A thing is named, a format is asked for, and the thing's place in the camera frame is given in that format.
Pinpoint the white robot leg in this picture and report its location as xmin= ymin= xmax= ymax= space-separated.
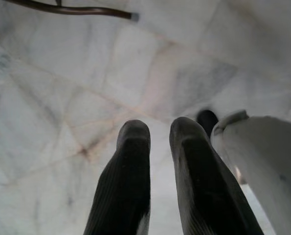
xmin=210 ymin=110 xmax=291 ymax=235

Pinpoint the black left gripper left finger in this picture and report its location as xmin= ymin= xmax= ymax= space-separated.
xmin=83 ymin=119 xmax=151 ymax=235

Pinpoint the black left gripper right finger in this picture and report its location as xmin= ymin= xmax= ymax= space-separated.
xmin=169 ymin=117 xmax=266 ymax=235

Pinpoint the dark brown chair leg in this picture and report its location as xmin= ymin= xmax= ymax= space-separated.
xmin=3 ymin=0 xmax=139 ymax=21

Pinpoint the black robot foot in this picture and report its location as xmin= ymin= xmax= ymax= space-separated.
xmin=196 ymin=110 xmax=219 ymax=139

